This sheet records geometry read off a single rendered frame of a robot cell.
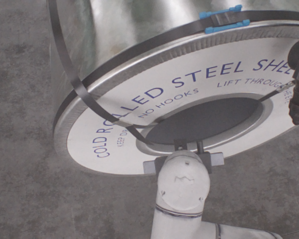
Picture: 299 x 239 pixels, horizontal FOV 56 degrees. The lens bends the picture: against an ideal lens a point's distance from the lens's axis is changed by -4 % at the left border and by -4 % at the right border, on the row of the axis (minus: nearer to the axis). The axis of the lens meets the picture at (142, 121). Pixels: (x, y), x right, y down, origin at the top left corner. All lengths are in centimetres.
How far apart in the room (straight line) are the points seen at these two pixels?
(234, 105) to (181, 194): 101
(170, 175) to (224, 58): 42
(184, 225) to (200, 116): 105
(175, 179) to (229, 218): 148
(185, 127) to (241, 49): 77
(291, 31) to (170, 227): 57
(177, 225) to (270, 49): 54
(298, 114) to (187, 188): 43
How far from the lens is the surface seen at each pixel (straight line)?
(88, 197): 197
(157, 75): 78
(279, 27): 79
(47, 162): 212
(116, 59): 75
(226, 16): 73
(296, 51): 74
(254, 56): 85
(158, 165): 69
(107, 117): 83
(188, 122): 151
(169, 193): 49
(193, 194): 49
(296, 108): 81
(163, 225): 53
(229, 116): 146
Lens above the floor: 189
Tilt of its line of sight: 65 degrees down
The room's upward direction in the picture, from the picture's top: 8 degrees counter-clockwise
